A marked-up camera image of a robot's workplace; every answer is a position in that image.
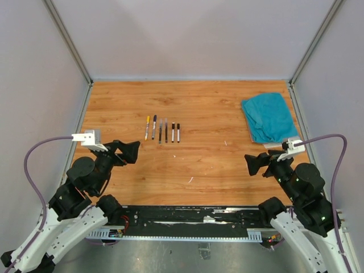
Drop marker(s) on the yellow capped white marker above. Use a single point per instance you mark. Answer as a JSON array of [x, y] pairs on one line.
[[147, 128]]

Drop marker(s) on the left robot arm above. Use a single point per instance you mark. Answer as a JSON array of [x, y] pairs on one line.
[[77, 207]]

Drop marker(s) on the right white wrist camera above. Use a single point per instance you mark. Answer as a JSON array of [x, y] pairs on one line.
[[291, 147]]

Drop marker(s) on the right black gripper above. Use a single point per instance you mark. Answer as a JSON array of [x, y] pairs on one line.
[[254, 162]]

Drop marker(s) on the small white pen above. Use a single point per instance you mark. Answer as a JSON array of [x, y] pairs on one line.
[[173, 132]]

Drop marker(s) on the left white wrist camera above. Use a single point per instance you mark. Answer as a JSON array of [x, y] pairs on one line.
[[91, 139]]

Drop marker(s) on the purple gel pen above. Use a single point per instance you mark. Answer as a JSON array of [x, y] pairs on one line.
[[166, 129]]

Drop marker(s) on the teal cloth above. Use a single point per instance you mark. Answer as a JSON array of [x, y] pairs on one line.
[[269, 118]]

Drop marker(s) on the white marker blue end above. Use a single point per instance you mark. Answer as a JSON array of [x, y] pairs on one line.
[[154, 127]]

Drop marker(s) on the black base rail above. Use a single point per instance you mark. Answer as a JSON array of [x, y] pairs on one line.
[[191, 221]]

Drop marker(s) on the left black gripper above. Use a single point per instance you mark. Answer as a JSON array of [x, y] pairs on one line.
[[129, 154]]

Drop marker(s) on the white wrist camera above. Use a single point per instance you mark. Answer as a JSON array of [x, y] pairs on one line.
[[91, 139], [291, 147]]

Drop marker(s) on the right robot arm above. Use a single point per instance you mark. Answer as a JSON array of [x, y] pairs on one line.
[[314, 234]]

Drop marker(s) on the white marker black tip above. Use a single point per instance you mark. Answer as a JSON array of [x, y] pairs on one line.
[[178, 133]]

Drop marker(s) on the dark blue-green gel pen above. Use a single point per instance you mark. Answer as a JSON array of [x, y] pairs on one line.
[[160, 131]]

